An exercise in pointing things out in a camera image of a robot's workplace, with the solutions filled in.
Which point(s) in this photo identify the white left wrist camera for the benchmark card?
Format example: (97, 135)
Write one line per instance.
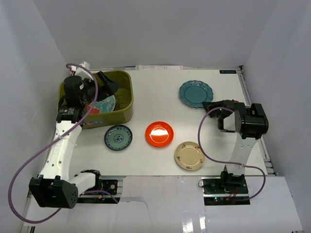
(81, 72)

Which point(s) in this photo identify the olive green plastic bin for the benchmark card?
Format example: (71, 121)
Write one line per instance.
(124, 109)

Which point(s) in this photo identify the cream floral plate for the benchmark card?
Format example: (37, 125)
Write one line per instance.
(188, 155)

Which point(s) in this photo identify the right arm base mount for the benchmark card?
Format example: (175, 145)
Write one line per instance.
(216, 195)

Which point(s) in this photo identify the teal scalloped plate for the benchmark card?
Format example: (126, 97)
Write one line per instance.
(193, 93)

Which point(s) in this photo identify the white paper sheets at back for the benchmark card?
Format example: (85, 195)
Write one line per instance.
(158, 67)

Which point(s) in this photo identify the orange glossy plate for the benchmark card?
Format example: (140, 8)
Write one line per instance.
(159, 134)

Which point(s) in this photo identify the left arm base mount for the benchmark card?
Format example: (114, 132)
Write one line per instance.
(106, 192)

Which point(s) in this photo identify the red and teal floral plate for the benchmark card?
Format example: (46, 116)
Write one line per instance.
(104, 106)

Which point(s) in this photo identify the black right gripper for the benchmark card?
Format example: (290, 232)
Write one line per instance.
(209, 105)

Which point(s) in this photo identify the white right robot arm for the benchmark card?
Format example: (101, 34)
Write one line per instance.
(249, 124)

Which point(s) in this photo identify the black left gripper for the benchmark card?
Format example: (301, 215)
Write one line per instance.
(97, 85)

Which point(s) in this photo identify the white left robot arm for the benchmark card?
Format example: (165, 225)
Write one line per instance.
(53, 188)

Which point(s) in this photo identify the green blue patterned small plate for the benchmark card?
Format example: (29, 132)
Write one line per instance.
(118, 137)

